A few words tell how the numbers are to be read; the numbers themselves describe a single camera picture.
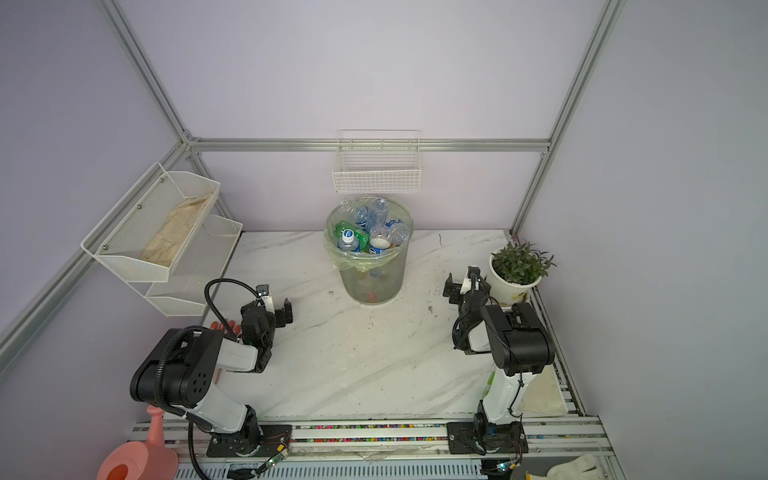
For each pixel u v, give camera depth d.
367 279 0.89
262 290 0.81
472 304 0.82
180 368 0.47
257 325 0.72
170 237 0.78
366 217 0.90
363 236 0.87
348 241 0.78
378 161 0.95
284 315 0.86
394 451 0.73
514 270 0.87
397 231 0.82
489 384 0.84
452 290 0.88
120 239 0.68
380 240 0.84
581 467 0.70
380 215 0.79
